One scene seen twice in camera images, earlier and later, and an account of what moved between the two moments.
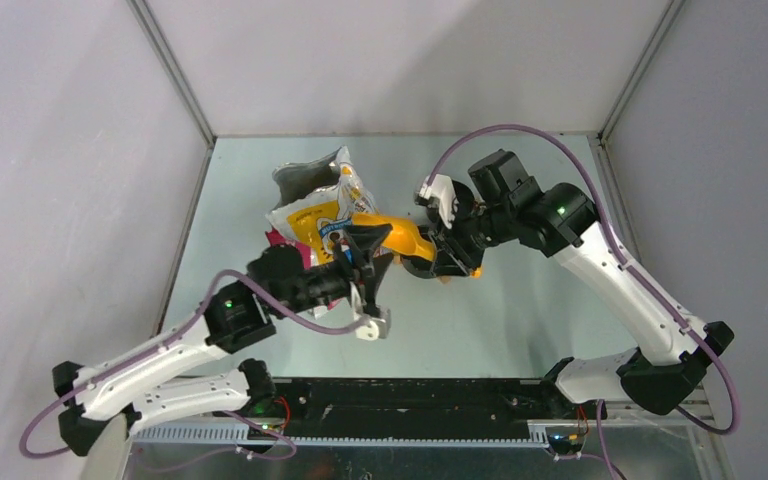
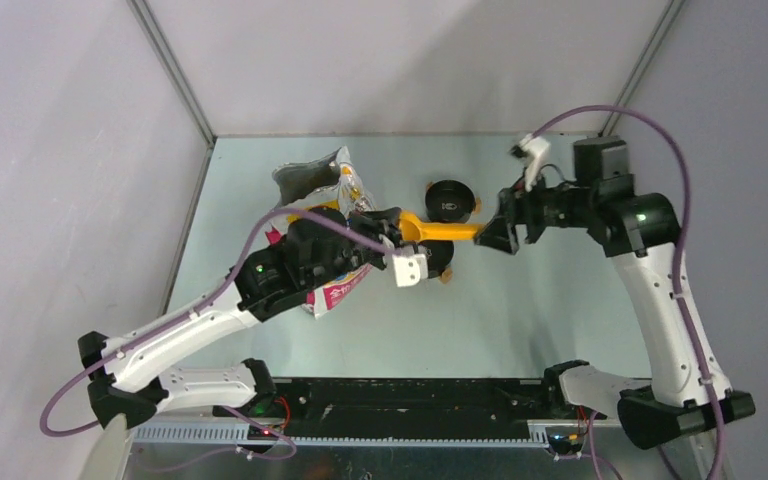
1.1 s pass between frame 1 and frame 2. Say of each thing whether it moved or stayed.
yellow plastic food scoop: moved
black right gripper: moved
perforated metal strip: stayed
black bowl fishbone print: stayed
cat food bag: stayed
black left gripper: moved
